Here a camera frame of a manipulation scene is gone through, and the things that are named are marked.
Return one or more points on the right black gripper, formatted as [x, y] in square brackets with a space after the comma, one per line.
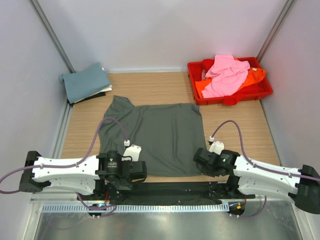
[204, 171]

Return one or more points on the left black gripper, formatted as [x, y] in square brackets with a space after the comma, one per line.
[126, 182]

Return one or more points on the grey t shirt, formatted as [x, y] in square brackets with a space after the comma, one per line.
[169, 135]

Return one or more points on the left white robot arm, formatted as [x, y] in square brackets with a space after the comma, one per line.
[86, 177]

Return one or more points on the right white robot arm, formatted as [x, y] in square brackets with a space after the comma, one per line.
[300, 186]

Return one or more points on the folded black t shirt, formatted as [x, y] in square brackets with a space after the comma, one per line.
[97, 95]

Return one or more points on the pink t shirt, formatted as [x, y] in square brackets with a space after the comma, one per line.
[227, 74]

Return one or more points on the red plastic bin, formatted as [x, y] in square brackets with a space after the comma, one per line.
[265, 88]

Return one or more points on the folded blue t shirt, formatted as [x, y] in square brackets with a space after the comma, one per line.
[69, 80]

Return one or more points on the orange t shirt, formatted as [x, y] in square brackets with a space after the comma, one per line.
[254, 77]

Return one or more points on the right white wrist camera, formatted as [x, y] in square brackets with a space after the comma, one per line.
[215, 146]

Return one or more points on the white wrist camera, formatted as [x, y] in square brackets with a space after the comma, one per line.
[132, 152]
[215, 146]

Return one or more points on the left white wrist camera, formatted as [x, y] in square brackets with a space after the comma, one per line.
[132, 152]

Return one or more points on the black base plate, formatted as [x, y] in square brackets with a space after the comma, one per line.
[168, 194]

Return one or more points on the slotted cable duct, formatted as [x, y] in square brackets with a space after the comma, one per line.
[79, 208]

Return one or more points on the aluminium front rail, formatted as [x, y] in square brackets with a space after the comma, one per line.
[166, 193]

